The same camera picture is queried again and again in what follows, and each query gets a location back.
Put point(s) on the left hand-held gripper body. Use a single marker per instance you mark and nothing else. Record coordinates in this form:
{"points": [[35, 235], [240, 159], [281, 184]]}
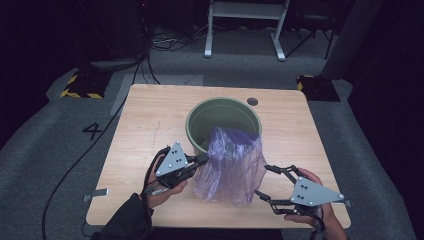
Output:
{"points": [[173, 161]]}

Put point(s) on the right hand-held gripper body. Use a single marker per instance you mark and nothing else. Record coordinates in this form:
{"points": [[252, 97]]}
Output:
{"points": [[310, 195]]}

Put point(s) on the purple plastic bag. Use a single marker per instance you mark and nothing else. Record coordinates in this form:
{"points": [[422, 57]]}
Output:
{"points": [[230, 166]]}

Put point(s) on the green round bin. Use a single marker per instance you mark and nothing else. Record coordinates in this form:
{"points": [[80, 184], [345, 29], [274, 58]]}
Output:
{"points": [[220, 115]]}

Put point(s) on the person's right hand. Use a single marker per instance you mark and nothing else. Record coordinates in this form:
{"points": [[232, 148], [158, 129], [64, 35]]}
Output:
{"points": [[310, 175]]}

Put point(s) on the person's left hand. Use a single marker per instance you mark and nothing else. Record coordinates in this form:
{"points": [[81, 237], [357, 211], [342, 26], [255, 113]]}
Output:
{"points": [[160, 196]]}

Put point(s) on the black round table grommet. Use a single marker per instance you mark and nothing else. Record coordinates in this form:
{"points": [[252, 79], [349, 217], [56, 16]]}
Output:
{"points": [[252, 101]]}

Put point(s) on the grey metal table clamp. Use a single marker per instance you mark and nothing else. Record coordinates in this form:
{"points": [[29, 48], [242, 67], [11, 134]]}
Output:
{"points": [[98, 193]]}

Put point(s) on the black yellow striped base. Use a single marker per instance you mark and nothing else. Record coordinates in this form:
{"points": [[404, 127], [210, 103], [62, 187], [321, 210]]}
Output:
{"points": [[318, 88], [86, 85]]}

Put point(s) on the black tripod stand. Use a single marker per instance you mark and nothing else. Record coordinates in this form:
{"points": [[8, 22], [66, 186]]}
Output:
{"points": [[313, 30]]}

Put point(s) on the grey curtain column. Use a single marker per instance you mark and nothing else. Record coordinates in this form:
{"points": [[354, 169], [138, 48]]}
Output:
{"points": [[350, 36]]}

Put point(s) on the white metal stand frame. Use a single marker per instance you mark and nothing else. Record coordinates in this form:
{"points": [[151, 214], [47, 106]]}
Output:
{"points": [[245, 10]]}

